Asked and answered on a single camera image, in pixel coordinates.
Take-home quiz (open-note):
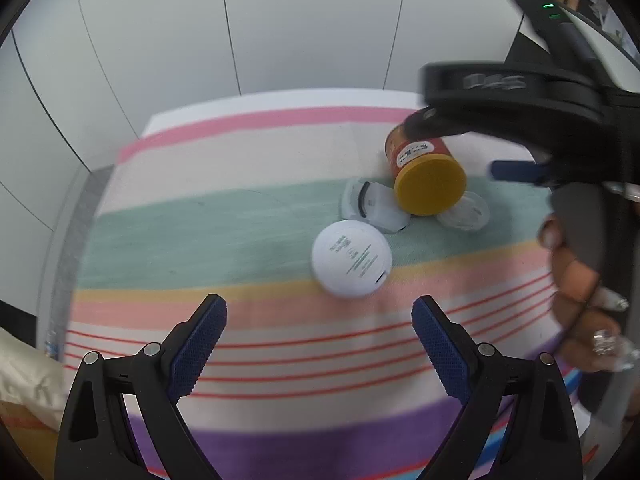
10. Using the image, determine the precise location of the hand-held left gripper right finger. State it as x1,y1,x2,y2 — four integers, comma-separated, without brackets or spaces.
411,296,586,480

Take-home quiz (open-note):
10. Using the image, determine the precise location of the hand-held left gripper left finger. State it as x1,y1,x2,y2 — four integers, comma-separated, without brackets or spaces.
54,294,228,480

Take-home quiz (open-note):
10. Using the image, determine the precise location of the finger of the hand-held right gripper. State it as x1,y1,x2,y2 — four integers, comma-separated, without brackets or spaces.
489,159,557,186
406,105,478,137

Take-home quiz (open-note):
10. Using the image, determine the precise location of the yellow lid jar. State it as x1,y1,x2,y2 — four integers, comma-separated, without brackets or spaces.
384,109,467,217

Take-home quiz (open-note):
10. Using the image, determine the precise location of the white round compact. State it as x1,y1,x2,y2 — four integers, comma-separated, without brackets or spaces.
311,220,393,297

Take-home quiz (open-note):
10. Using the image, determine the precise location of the brown cardboard box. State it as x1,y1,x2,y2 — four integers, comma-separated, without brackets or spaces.
0,400,61,472

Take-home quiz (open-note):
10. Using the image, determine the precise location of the person's right hand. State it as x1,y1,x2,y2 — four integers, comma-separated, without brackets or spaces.
539,212,640,373

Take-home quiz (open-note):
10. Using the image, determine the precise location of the clear plastic container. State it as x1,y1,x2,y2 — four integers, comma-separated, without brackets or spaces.
437,191,490,232

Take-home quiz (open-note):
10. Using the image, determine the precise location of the striped pastel cloth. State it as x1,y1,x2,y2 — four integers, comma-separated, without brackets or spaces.
65,105,586,480

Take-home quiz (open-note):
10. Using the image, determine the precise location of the cream puffer jacket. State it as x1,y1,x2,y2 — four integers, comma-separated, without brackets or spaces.
0,327,67,431

